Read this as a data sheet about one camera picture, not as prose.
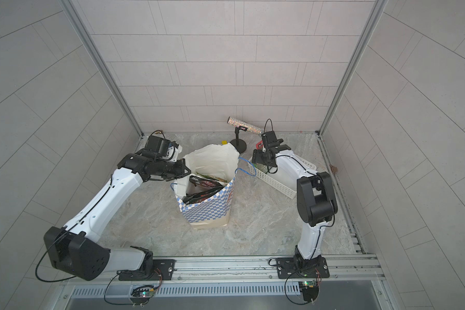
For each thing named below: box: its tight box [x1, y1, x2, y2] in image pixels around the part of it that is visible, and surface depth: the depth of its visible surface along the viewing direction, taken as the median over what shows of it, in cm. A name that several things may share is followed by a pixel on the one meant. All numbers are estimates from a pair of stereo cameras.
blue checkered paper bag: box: [173, 143, 240, 230], surface depth 75 cm
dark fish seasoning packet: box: [182, 175, 225, 205], surface depth 68 cm
